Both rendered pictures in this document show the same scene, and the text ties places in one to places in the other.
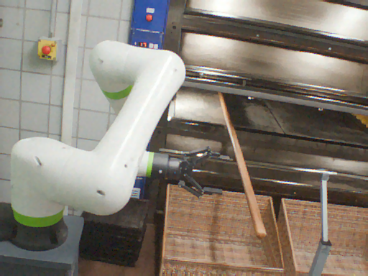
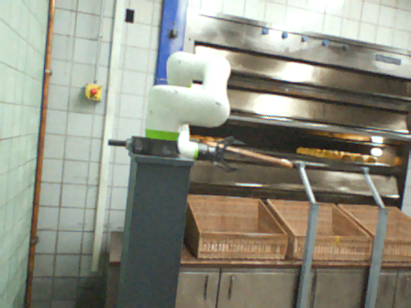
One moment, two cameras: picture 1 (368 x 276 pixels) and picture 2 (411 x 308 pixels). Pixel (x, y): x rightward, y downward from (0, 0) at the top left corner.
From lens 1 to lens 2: 0.80 m
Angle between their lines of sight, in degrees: 20
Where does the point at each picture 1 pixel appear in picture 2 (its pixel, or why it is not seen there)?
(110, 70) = (184, 67)
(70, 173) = (196, 95)
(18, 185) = (158, 109)
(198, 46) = not seen: hidden behind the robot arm
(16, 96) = (61, 132)
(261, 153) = (248, 167)
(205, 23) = not seen: hidden behind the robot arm
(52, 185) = (184, 104)
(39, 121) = (83, 151)
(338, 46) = (293, 88)
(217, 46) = not seen: hidden behind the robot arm
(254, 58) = (238, 99)
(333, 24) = (288, 72)
